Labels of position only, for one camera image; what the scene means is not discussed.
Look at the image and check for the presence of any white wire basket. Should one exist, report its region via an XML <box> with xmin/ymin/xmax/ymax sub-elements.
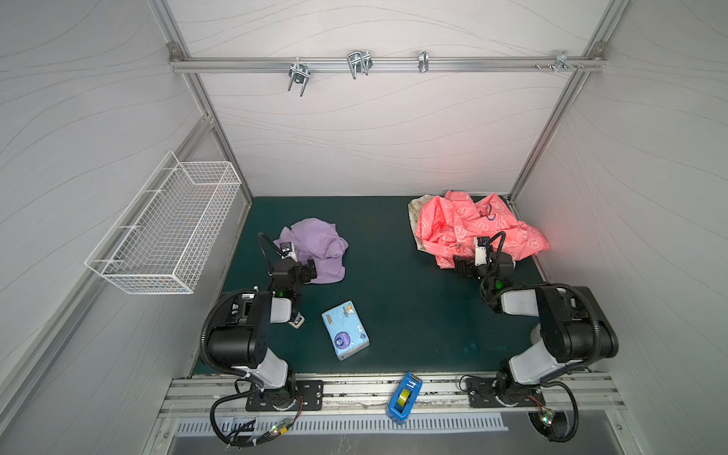
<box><xmin>85</xmin><ymin>151</ymin><xmax>242</xmax><ymax>295</ymax></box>

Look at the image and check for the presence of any aluminium front rail base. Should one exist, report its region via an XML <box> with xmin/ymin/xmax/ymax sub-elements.
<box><xmin>158</xmin><ymin>372</ymin><xmax>627</xmax><ymax>417</ymax></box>

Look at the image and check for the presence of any beige patterned cloth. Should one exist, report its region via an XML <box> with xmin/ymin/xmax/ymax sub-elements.
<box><xmin>408</xmin><ymin>195</ymin><xmax>434</xmax><ymax>252</ymax></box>

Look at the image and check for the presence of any metal hook bracket right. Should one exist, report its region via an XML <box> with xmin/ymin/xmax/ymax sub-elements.
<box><xmin>534</xmin><ymin>51</ymin><xmax>587</xmax><ymax>74</ymax></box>

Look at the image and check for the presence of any aluminium top rail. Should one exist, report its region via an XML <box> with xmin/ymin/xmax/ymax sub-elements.
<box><xmin>171</xmin><ymin>55</ymin><xmax>608</xmax><ymax>74</ymax></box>

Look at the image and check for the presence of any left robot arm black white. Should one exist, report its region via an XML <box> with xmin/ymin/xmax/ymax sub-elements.
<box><xmin>199</xmin><ymin>257</ymin><xmax>318</xmax><ymax>396</ymax></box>

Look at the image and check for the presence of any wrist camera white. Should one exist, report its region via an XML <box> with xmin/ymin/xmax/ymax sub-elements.
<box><xmin>474</xmin><ymin>236</ymin><xmax>491</xmax><ymax>267</ymax></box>
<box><xmin>279</xmin><ymin>242</ymin><xmax>298</xmax><ymax>262</ymax></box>

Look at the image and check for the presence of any purple cloth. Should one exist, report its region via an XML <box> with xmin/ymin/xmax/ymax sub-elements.
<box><xmin>275</xmin><ymin>218</ymin><xmax>349</xmax><ymax>284</ymax></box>

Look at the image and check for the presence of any metal U-bolt clamp left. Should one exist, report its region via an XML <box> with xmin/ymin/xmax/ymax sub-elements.
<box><xmin>287</xmin><ymin>63</ymin><xmax>311</xmax><ymax>97</ymax></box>

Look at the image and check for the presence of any pink patterned cloth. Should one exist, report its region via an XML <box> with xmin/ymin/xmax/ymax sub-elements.
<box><xmin>417</xmin><ymin>191</ymin><xmax>551</xmax><ymax>269</ymax></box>

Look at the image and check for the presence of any black corrugated cable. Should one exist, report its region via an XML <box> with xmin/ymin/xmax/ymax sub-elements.
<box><xmin>209</xmin><ymin>386</ymin><xmax>303</xmax><ymax>449</ymax></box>
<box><xmin>527</xmin><ymin>379</ymin><xmax>580</xmax><ymax>444</ymax></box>

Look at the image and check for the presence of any left black corrugated cable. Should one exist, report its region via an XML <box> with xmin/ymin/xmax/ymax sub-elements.
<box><xmin>209</xmin><ymin>386</ymin><xmax>303</xmax><ymax>449</ymax></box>

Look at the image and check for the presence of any small grey white device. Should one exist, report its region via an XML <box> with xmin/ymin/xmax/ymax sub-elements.
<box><xmin>288</xmin><ymin>313</ymin><xmax>305</xmax><ymax>329</ymax></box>

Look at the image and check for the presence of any blue tape dispenser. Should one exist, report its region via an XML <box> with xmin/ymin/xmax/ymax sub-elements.
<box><xmin>386</xmin><ymin>372</ymin><xmax>423</xmax><ymax>425</ymax></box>

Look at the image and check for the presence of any metal U-bolt clamp middle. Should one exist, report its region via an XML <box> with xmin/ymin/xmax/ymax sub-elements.
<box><xmin>346</xmin><ymin>50</ymin><xmax>373</xmax><ymax>80</ymax></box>

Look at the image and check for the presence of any small metal ring bracket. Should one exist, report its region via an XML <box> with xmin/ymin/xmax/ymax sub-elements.
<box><xmin>418</xmin><ymin>50</ymin><xmax>430</xmax><ymax>74</ymax></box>

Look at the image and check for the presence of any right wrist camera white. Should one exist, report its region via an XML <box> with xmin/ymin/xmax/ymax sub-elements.
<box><xmin>474</xmin><ymin>236</ymin><xmax>491</xmax><ymax>267</ymax></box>

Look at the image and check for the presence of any right black corrugated cable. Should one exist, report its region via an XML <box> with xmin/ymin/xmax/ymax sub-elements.
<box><xmin>527</xmin><ymin>379</ymin><xmax>580</xmax><ymax>444</ymax></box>

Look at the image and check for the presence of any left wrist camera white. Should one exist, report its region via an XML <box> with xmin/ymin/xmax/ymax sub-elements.
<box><xmin>279</xmin><ymin>242</ymin><xmax>298</xmax><ymax>262</ymax></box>

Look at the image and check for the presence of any metal u-bolt clamp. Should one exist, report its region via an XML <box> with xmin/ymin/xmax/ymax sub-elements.
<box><xmin>287</xmin><ymin>63</ymin><xmax>311</xmax><ymax>97</ymax></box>
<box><xmin>346</xmin><ymin>50</ymin><xmax>373</xmax><ymax>80</ymax></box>

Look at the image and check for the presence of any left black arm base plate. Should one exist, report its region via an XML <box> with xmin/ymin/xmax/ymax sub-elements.
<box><xmin>246</xmin><ymin>380</ymin><xmax>324</xmax><ymax>413</ymax></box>

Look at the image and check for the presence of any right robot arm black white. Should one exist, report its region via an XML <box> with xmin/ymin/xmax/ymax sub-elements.
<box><xmin>454</xmin><ymin>254</ymin><xmax>619</xmax><ymax>407</ymax></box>

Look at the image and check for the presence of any light blue tissue pack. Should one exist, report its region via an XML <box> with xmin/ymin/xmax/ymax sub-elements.
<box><xmin>322</xmin><ymin>301</ymin><xmax>371</xmax><ymax>361</ymax></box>

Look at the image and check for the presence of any white slotted cable duct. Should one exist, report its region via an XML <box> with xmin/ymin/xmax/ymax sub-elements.
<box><xmin>174</xmin><ymin>413</ymin><xmax>509</xmax><ymax>437</ymax></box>

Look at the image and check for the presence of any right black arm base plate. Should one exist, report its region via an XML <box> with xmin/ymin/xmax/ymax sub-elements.
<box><xmin>459</xmin><ymin>375</ymin><xmax>546</xmax><ymax>409</ymax></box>

